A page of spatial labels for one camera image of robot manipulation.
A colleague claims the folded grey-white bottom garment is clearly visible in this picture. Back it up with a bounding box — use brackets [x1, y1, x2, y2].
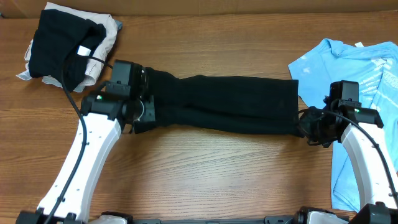
[16, 18, 124, 93]

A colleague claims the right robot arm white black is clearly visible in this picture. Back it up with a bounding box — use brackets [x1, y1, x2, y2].
[298, 102, 397, 224]

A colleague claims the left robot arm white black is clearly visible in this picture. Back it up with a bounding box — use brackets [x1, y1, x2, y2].
[16, 60, 155, 223]

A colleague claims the light blue t-shirt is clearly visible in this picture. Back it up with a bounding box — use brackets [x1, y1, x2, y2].
[287, 38, 398, 212]

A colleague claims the folded beige garment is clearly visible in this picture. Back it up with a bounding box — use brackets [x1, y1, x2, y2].
[44, 2, 123, 87]

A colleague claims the black Sydrogen t-shirt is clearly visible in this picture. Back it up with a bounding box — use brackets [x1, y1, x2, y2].
[134, 68, 302, 137]

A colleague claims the folded black garment on pile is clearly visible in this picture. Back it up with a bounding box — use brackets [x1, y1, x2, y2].
[29, 9, 106, 91]

